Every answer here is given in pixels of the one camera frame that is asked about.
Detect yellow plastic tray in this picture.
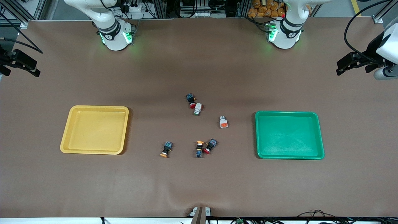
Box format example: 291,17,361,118
60,105,129,155

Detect green plastic tray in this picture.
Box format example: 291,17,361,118
255,111,325,160

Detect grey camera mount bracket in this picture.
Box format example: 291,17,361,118
190,206,212,224

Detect brown table mat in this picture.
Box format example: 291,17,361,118
0,17,398,218

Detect white power strip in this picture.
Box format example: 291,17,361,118
123,2,148,13

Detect grey control box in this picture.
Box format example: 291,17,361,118
179,0,218,18

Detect bag of orange snacks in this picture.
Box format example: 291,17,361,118
248,0,287,18

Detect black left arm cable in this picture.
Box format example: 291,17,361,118
344,0,387,59

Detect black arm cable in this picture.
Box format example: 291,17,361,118
344,0,387,59
0,12,44,54

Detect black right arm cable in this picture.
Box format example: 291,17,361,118
0,12,44,54

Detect black cable bundle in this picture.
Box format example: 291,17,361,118
295,209,345,224

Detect aluminium frame post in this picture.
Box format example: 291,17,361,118
372,0,398,24
0,0,47,28

